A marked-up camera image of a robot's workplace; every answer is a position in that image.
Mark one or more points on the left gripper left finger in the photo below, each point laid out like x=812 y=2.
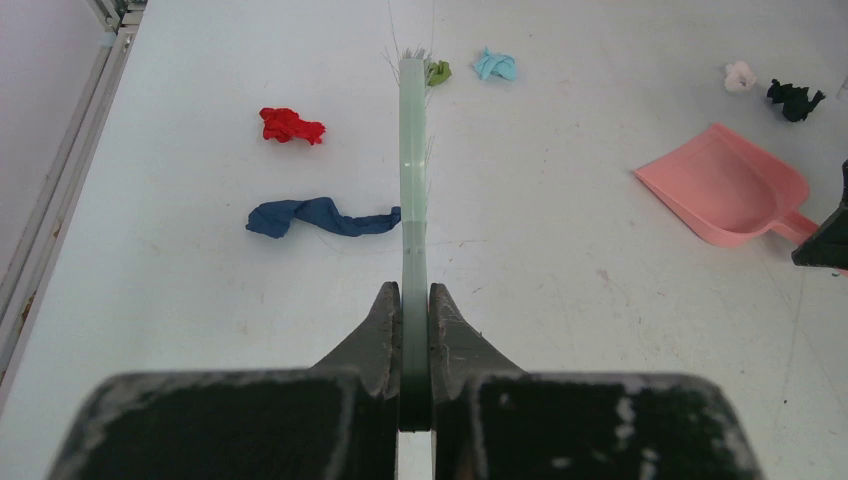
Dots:
x=335 y=420

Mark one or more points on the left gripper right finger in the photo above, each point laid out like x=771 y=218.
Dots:
x=493 y=420

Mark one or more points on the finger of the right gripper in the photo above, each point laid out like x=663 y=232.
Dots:
x=827 y=247

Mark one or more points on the green plastic brush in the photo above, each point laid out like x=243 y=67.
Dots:
x=415 y=397

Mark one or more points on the pink plastic dustpan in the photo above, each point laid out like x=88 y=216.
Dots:
x=728 y=190

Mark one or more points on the white paper scrap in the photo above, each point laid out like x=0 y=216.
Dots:
x=739 y=77

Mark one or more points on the long dark blue paper scrap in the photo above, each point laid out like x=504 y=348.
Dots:
x=274 y=219

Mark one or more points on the red paper scrap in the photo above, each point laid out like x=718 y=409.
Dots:
x=285 y=125

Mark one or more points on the green paper scrap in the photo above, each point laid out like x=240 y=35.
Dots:
x=437 y=73

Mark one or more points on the left aluminium frame post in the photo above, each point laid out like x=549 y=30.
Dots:
x=61 y=62

